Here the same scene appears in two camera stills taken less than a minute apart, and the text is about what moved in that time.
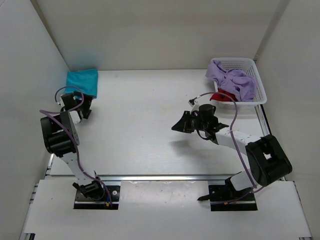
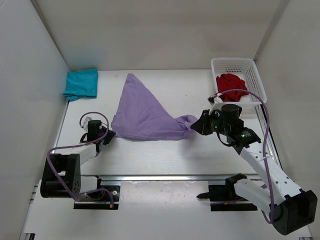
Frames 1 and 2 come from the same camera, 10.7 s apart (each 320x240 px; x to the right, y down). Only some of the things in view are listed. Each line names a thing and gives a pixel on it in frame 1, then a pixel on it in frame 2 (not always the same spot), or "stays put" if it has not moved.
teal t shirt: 85,81 stays put
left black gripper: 87,101 to 110,135
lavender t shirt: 241,84 to 140,114
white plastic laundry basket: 247,66 stays put
